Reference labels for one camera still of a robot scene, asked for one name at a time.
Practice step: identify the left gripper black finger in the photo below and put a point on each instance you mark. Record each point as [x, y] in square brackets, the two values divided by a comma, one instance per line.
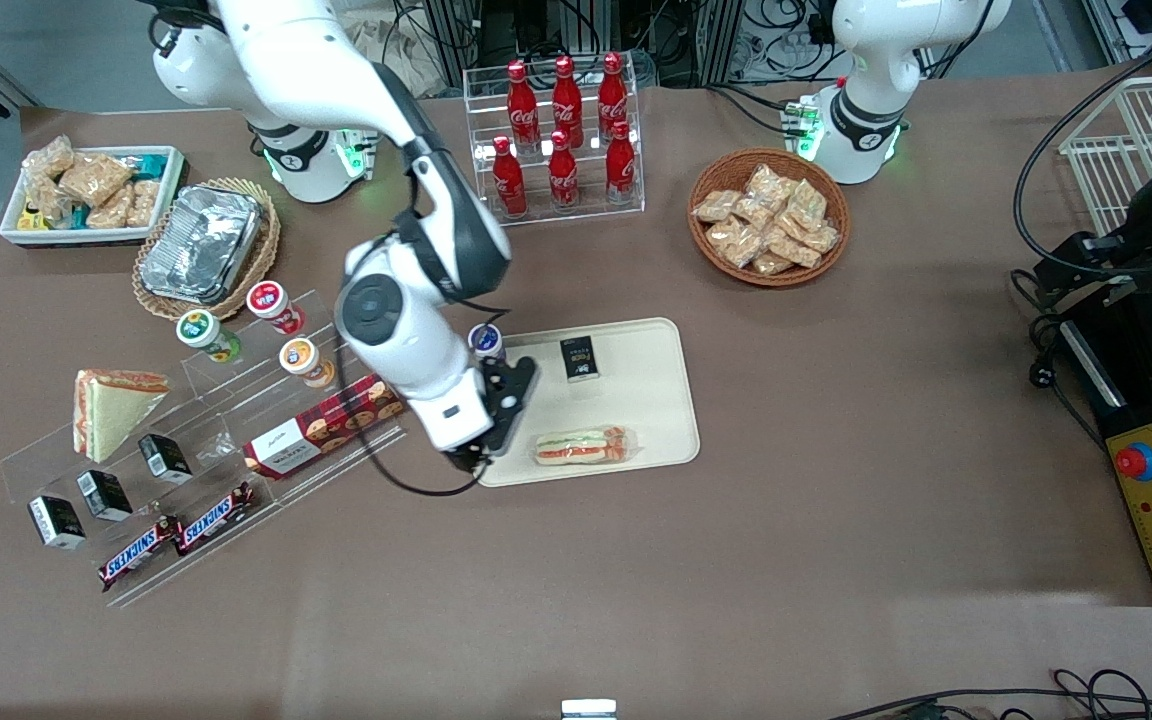
[1064, 272]

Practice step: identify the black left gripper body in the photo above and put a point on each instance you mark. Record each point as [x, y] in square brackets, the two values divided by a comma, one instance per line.
[1143, 222]

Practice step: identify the triangle sandwich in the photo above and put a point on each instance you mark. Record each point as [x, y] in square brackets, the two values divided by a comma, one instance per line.
[114, 410]
[584, 446]

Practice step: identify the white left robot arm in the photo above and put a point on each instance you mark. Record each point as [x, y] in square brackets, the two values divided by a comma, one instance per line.
[881, 90]

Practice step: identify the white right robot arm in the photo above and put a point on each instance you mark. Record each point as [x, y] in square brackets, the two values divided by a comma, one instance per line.
[406, 320]

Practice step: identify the beige plastic tray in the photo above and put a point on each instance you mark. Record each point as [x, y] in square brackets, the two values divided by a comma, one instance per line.
[646, 400]

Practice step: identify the blue lid yogurt cup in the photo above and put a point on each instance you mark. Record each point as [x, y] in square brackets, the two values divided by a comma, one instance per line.
[487, 340]

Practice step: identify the small black box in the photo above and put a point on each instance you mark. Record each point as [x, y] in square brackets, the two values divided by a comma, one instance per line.
[57, 523]
[166, 458]
[104, 495]
[581, 360]

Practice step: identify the black machine base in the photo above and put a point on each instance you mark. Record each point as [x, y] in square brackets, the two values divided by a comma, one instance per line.
[1096, 360]

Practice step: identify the clear acrylic bottle rack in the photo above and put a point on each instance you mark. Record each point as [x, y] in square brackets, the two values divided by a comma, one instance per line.
[536, 215]

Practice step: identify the red cookie box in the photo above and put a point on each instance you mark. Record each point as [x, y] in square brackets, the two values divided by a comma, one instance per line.
[316, 430]

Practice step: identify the red emergency stop button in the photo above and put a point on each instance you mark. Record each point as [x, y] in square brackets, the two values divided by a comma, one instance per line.
[1134, 461]

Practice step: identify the red cola bottle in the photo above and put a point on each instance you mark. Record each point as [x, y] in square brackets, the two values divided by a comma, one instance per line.
[522, 105]
[567, 98]
[613, 95]
[563, 178]
[508, 185]
[621, 170]

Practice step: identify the orange lid yogurt cup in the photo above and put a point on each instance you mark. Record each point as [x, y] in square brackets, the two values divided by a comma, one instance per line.
[304, 360]

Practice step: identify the round brown wicker basket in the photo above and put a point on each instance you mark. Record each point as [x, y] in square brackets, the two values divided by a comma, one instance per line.
[706, 255]

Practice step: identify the clear snack packet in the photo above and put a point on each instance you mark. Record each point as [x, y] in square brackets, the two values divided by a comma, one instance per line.
[734, 243]
[771, 183]
[772, 264]
[754, 212]
[96, 178]
[820, 238]
[794, 250]
[46, 203]
[49, 158]
[716, 206]
[808, 203]
[144, 205]
[112, 213]

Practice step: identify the red lid yogurt cup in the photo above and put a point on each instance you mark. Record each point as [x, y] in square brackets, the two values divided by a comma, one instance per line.
[273, 303]

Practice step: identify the clear acrylic stepped display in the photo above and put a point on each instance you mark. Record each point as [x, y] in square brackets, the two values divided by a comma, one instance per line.
[236, 420]

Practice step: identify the oval wicker basket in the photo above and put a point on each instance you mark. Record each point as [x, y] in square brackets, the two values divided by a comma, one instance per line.
[266, 255]

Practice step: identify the green lid yogurt cup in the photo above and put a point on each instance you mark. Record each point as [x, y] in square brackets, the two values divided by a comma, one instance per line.
[204, 333]

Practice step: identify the Snickers chocolate bar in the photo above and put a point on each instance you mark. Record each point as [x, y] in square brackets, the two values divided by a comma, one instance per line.
[216, 518]
[139, 552]

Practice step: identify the small white object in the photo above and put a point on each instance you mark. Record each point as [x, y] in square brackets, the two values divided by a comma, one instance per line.
[588, 710]

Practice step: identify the silver foil container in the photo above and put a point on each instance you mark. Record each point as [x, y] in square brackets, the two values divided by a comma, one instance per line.
[201, 245]

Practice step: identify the beige crumpled cloth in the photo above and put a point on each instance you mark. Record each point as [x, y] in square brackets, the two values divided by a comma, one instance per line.
[406, 60]

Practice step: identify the white rectangular bin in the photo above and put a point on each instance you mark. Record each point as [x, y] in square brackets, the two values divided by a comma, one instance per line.
[171, 190]

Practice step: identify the teal snack packet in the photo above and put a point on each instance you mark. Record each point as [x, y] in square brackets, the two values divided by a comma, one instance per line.
[148, 163]

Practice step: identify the small teal packet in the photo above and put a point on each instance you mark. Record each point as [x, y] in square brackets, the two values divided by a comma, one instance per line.
[79, 216]

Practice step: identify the small yellow packet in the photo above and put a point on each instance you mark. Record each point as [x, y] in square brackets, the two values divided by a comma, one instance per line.
[29, 219]

